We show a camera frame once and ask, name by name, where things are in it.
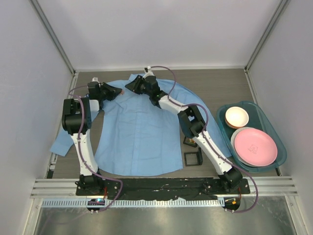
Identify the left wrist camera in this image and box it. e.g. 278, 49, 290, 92
88, 77, 101, 96

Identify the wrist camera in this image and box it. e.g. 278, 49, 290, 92
143, 66, 154, 78
88, 77, 101, 96

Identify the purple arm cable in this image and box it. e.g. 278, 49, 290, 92
149, 65, 258, 213
67, 87, 123, 213

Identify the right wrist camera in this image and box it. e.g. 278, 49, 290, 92
143, 66, 154, 78

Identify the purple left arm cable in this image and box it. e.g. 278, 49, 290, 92
67, 87, 123, 213

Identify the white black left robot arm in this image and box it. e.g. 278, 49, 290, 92
62, 80, 123, 196

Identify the black square frame lower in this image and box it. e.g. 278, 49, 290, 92
184, 148, 203, 167

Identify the pink plate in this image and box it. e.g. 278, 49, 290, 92
234, 128, 278, 167

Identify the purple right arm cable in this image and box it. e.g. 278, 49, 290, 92
149, 65, 258, 213

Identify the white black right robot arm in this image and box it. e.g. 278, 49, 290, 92
125, 75, 243, 192

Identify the white slotted cable duct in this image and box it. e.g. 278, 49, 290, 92
42, 198, 224, 208

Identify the blue button-up shirt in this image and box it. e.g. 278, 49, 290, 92
50, 74, 231, 176

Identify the aluminium frame rail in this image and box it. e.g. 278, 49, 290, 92
30, 176, 298, 200

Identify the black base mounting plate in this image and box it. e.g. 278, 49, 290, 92
88, 177, 250, 201

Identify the white bowl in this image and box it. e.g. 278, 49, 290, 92
225, 106, 249, 129

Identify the teal plastic bin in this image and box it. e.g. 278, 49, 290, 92
217, 101, 287, 173

